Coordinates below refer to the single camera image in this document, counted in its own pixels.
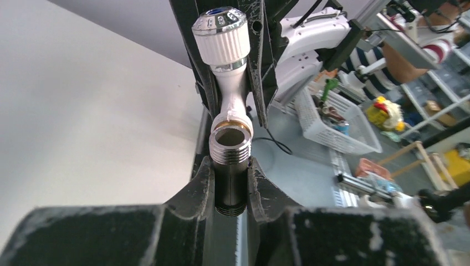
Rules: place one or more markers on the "person in striped shirt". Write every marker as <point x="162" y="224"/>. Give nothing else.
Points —
<point x="404" y="51"/>

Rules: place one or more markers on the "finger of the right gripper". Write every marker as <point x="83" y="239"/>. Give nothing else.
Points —
<point x="266" y="46"/>
<point x="186" y="13"/>

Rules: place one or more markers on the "wooden stool frame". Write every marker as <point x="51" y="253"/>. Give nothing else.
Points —
<point x="431" y="163"/>

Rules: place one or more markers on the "white plastic water faucet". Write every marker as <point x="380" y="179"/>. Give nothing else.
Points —
<point x="222" y="39"/>

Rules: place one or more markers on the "white plastic mesh basket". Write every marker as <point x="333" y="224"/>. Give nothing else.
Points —
<point x="337" y="123"/>

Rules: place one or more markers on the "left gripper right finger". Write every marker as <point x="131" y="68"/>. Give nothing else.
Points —
<point x="282" y="232"/>

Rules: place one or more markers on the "metal tee pipe fitting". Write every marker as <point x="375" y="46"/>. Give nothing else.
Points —
<point x="230" y="150"/>

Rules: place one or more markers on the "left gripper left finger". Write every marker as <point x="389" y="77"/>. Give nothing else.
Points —
<point x="177" y="232"/>

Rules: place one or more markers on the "yellow plush toy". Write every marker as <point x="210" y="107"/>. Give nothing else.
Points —
<point x="386" y="115"/>

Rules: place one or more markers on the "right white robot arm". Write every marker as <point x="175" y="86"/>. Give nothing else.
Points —
<point x="322" y="39"/>

